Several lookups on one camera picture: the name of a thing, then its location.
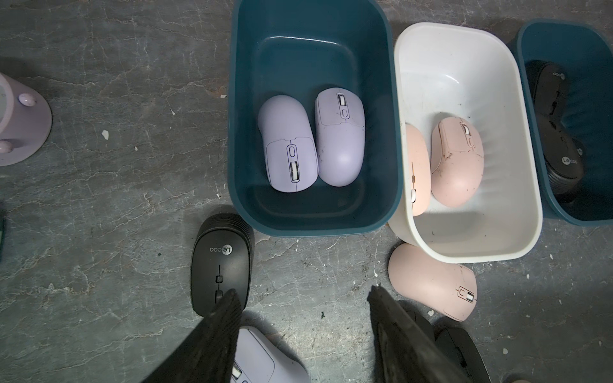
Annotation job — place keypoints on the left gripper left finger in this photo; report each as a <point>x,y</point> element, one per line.
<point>208,353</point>

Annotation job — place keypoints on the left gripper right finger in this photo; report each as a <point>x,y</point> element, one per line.
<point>403,352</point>

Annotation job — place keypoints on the black mouse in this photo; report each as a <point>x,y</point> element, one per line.
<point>460,349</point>
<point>564,165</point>
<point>222,261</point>
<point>549,86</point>
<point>424,324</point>

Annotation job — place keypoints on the pink mouse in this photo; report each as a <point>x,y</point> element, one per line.
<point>448,288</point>
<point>420,180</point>
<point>457,161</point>

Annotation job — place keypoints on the purple mouse top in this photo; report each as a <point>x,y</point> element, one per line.
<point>288,143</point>

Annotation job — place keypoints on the purple mouse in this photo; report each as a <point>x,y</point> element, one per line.
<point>340,136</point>
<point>258,360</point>
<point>288,143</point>

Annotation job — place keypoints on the purple mouse bottom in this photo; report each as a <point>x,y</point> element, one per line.
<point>340,136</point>

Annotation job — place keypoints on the white storage box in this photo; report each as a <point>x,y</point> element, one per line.
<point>444,70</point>

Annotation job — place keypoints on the left teal storage box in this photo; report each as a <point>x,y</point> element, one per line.
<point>298,49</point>

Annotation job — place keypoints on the teal storage box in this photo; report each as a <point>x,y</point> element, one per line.
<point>298,49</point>
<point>587,57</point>

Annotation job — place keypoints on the right teal storage box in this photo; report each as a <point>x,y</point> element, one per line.
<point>587,57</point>

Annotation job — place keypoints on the purple mouse middle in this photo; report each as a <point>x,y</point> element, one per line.
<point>258,360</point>

